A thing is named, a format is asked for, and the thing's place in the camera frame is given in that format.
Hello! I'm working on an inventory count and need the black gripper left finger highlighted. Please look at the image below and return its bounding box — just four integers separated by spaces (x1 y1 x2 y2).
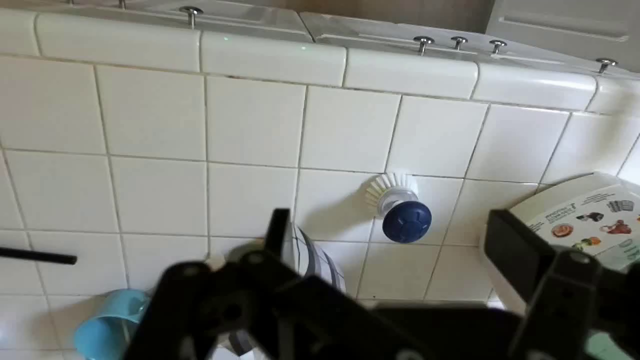
124 207 402 360

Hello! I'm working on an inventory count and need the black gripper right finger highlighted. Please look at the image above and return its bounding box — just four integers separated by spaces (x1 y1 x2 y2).
483 208 640 360

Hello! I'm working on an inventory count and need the cream translucent cloth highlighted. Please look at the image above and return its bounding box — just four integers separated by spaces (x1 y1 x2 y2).
285 225 348 298

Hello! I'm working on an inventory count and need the clear container with green lid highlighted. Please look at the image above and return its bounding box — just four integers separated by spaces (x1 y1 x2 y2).
584 331 635 360

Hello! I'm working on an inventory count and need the teal mug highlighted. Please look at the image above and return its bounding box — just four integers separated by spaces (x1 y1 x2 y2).
70 286 153 360

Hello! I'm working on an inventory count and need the green lighter with black rod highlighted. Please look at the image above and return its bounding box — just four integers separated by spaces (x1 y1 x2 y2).
0 247 78 268

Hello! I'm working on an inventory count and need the dish brush with blue cap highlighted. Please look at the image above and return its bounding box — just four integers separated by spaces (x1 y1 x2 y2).
357 169 435 247

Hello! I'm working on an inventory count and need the white panelled cabinet door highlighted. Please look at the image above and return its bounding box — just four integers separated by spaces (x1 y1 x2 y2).
483 0 640 69

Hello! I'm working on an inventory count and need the white drawer front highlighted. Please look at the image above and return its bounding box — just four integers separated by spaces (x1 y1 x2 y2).
297 11 602 73
65 0 316 42

